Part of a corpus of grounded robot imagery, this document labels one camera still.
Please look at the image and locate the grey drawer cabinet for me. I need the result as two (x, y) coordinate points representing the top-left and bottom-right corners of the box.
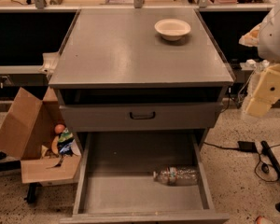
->
(48, 7), (235, 161)

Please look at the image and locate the brown cardboard box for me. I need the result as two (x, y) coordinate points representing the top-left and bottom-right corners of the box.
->
(0, 88), (81, 186)

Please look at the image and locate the grey upper drawer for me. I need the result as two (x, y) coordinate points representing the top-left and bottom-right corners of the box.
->
(60, 103), (222, 132)

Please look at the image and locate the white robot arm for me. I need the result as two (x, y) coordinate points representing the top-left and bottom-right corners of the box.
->
(239, 0), (280, 118)

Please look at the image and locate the open grey lower drawer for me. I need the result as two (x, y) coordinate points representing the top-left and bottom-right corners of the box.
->
(60, 131), (229, 224)

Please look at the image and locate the black rod on floor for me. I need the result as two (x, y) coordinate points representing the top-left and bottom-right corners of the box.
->
(260, 141), (280, 179)

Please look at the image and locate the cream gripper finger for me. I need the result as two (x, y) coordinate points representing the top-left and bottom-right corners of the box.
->
(239, 24), (260, 47)
(244, 63), (280, 118)

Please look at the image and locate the black drawer handle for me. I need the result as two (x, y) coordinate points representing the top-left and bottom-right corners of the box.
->
(129, 111), (156, 120)

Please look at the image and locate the white paper bowl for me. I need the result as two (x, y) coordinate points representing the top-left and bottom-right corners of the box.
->
(154, 19), (191, 41)

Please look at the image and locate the clear plastic water bottle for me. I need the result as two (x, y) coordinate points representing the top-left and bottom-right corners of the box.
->
(153, 166), (199, 186)

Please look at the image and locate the white power strip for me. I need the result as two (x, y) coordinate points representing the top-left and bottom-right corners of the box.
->
(245, 59), (270, 69)

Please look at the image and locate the black power adapter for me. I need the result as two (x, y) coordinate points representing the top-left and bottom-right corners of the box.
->
(238, 141), (258, 153)

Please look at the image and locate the green snack bag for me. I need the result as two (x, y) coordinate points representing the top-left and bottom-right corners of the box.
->
(57, 128), (74, 156)

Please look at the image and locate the black cable on floor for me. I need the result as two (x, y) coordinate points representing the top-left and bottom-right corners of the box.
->
(203, 139), (280, 183)

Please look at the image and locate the orange ball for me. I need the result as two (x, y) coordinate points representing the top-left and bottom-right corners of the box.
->
(54, 124), (65, 134)

